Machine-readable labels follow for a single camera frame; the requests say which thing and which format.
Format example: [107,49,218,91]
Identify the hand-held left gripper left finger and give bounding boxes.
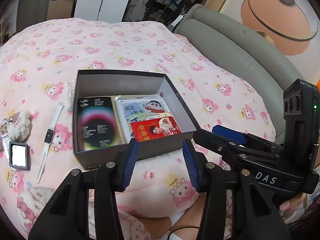
[28,139,139,240]

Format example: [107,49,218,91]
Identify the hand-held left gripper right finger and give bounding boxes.
[182,140,292,240]

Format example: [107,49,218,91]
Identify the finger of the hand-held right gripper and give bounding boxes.
[192,129,247,168]
[212,125,284,153]

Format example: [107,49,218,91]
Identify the red printed packet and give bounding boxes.
[130,119,182,143]

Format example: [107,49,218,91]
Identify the black screen protector box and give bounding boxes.
[76,96,125,152]

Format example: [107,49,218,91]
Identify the black cardboard box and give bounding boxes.
[72,69,202,172]

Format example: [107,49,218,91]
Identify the person's right hand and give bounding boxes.
[279,194,307,212]

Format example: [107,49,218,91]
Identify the cartoon bead kit packet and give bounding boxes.
[115,96,170,143]

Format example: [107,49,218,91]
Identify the grey padded headboard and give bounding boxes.
[172,4,313,145]

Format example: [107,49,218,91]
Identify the white smartwatch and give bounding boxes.
[36,102,65,183]

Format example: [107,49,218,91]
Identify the clear bubble wrap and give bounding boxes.
[65,76,78,100]

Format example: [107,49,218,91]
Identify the grey square compact mirror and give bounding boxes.
[9,141,31,172]

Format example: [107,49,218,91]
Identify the fluffy white plush charm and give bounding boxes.
[9,110,33,140]

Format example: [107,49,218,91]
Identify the pink printed blanket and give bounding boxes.
[0,17,277,240]

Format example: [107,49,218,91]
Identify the clear phone case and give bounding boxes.
[0,120,15,153]

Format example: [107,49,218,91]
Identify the glass display cabinet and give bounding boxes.
[121,0,210,27]

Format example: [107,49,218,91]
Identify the white curved panel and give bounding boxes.
[74,0,137,23]

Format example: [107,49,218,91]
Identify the grey wardrobe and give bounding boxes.
[15,0,75,28]

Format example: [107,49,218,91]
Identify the black cable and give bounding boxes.
[166,226,200,240]

